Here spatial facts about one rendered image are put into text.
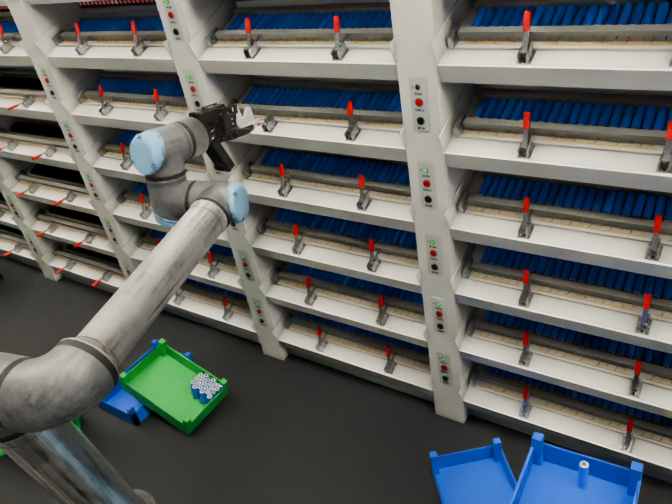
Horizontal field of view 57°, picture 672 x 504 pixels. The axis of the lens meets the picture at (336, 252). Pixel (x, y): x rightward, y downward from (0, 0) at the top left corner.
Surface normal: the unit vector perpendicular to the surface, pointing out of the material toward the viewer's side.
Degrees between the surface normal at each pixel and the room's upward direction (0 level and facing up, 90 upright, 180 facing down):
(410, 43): 90
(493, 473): 0
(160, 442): 0
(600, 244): 21
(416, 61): 90
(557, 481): 0
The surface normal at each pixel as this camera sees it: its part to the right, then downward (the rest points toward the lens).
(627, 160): -0.34, -0.59
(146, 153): -0.56, 0.31
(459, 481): -0.16, -0.83
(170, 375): 0.11, -0.73
